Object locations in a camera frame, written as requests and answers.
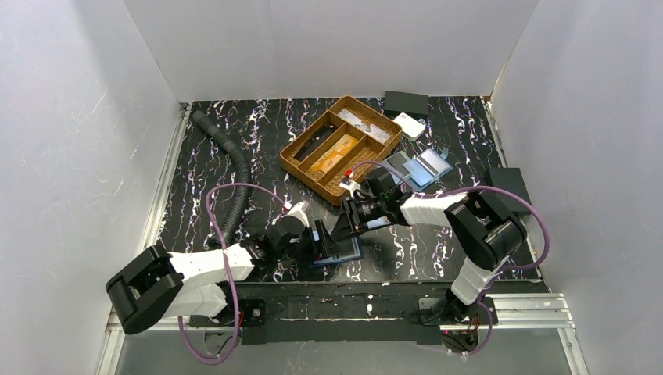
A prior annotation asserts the orange VIP card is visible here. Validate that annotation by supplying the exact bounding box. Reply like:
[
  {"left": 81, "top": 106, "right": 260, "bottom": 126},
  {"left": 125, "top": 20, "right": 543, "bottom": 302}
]
[{"left": 310, "top": 152, "right": 344, "bottom": 173}]

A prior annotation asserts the black corrugated hose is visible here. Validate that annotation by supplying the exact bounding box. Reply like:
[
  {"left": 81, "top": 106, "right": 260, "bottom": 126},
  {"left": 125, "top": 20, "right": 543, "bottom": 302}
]
[{"left": 192, "top": 110, "right": 253, "bottom": 245}]

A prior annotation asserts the black box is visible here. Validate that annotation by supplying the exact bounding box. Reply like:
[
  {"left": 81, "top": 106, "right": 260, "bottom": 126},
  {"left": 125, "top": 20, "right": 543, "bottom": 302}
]
[
  {"left": 383, "top": 91, "right": 429, "bottom": 118},
  {"left": 485, "top": 167, "right": 531, "bottom": 217}
]

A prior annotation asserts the black box at right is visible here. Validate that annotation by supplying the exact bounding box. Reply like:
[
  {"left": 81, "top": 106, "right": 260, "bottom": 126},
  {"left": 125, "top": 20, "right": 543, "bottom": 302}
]
[{"left": 485, "top": 167, "right": 531, "bottom": 217}]

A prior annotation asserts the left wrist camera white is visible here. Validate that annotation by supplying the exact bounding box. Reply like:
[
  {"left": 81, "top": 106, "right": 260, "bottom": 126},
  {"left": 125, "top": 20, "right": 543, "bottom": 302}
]
[{"left": 284, "top": 201, "right": 310, "bottom": 227}]

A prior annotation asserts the white card black stripe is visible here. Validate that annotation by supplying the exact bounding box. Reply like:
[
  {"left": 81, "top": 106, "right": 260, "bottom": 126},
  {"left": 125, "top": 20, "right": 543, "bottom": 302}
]
[{"left": 360, "top": 123, "right": 390, "bottom": 145}]

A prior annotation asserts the light blue card holder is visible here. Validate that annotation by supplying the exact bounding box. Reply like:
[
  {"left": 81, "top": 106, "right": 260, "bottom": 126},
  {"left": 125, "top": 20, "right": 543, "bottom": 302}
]
[{"left": 403, "top": 148, "right": 452, "bottom": 192}]

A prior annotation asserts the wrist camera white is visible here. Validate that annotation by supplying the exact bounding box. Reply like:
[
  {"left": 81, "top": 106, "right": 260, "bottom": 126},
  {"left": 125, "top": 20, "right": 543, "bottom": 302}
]
[
  {"left": 284, "top": 201, "right": 310, "bottom": 227},
  {"left": 339, "top": 170, "right": 364, "bottom": 198}
]

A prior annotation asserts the black box at back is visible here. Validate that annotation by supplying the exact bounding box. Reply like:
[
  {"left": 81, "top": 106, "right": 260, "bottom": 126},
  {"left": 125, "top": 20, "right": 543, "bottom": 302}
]
[{"left": 383, "top": 91, "right": 429, "bottom": 118}]

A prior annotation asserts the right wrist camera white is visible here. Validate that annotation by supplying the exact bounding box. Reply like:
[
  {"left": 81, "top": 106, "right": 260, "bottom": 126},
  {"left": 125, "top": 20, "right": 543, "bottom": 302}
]
[{"left": 339, "top": 170, "right": 364, "bottom": 198}]

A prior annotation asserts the brown woven divider tray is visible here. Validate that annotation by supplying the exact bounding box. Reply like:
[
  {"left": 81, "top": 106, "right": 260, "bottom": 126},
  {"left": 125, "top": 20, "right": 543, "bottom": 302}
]
[{"left": 280, "top": 96, "right": 403, "bottom": 206}]

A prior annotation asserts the navy blue card holder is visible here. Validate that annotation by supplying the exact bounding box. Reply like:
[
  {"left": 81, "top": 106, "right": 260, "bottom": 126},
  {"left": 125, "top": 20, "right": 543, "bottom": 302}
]
[{"left": 311, "top": 237, "right": 364, "bottom": 267}]

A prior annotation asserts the white small box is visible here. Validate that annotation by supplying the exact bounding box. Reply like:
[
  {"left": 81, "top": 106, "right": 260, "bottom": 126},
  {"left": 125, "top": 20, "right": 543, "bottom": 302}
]
[{"left": 393, "top": 112, "right": 426, "bottom": 141}]

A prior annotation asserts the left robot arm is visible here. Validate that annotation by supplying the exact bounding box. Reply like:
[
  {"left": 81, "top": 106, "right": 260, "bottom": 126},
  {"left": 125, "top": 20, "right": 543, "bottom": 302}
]
[{"left": 106, "top": 215, "right": 339, "bottom": 335}]

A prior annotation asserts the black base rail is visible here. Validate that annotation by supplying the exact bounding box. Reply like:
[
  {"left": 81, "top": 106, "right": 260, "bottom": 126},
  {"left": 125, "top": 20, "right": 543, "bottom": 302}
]
[{"left": 189, "top": 279, "right": 498, "bottom": 347}]

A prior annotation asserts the orange card in tray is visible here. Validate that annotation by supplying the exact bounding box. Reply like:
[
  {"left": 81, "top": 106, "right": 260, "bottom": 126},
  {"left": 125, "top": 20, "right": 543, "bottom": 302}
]
[{"left": 324, "top": 134, "right": 358, "bottom": 157}]

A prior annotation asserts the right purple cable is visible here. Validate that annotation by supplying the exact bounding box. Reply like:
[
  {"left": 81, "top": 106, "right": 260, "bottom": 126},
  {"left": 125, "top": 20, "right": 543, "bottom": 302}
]
[{"left": 348, "top": 160, "right": 551, "bottom": 357}]

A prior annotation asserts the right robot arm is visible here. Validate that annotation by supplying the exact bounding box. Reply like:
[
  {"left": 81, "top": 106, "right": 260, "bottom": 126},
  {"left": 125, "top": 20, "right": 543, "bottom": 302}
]
[{"left": 331, "top": 166, "right": 527, "bottom": 320}]

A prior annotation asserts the white card in tray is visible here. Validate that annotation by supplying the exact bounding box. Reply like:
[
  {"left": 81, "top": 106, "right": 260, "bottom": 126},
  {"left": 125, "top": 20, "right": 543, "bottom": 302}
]
[{"left": 338, "top": 109, "right": 375, "bottom": 135}]

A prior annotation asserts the green card holder open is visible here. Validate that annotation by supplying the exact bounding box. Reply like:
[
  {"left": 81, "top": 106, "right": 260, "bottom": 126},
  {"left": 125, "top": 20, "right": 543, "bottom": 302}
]
[{"left": 384, "top": 151, "right": 411, "bottom": 178}]

